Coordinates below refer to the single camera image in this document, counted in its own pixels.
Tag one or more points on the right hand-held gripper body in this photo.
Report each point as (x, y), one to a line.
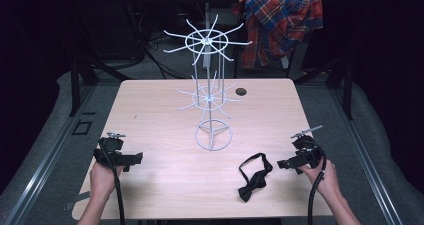
(308, 150)

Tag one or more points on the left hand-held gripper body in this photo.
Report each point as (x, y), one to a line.
(110, 145)

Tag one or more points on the black bow tie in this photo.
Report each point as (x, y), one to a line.
(255, 181)

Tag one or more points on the person's left hand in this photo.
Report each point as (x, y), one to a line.
(101, 180)

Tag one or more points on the person's right hand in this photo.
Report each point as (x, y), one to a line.
(325, 181)

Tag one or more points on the black metal stand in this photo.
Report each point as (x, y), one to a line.
(76, 85)
(346, 85)

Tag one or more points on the red blue plaid shirt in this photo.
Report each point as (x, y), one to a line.
(276, 21)

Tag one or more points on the aluminium floor rail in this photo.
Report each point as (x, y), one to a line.
(50, 158)
(365, 158)

